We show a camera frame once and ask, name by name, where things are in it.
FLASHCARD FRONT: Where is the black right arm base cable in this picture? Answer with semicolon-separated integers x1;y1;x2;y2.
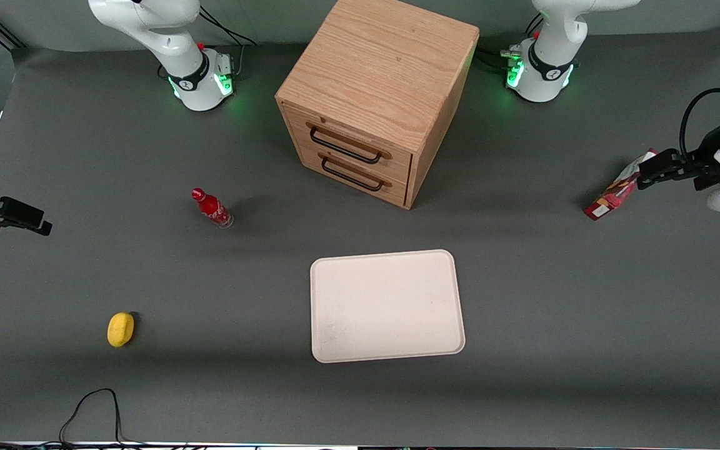
199;6;258;48

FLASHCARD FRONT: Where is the wooden drawer cabinet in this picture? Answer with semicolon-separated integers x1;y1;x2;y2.
275;0;480;211

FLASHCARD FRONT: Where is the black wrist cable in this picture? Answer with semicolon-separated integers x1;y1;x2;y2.
679;87;720;158

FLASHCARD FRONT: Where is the black left arm base cable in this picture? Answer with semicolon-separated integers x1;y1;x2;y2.
477;46;524;71

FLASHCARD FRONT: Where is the wooden drawer front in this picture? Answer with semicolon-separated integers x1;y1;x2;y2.
284;105;413;183
297;141;408;208

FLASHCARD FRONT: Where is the red snack bag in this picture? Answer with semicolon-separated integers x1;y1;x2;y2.
583;148;659;221

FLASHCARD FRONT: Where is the red cola bottle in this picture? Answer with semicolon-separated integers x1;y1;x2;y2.
191;187;234;229

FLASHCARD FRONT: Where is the beige plastic tray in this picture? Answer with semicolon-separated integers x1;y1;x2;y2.
310;249;466;364

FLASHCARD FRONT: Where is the black metal drawer handle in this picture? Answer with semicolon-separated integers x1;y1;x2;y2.
308;122;393;165
320;154;393;192

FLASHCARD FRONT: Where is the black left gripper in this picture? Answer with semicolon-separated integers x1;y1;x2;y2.
637;117;720;192

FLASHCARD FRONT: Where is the yellow lemon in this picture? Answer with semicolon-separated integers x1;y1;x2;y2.
107;312;136;348

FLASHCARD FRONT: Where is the black looped table cable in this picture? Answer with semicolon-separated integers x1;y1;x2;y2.
58;388;148;448

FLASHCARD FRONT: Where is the black arm base cable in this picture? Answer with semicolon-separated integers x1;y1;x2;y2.
199;6;258;48
477;46;524;71

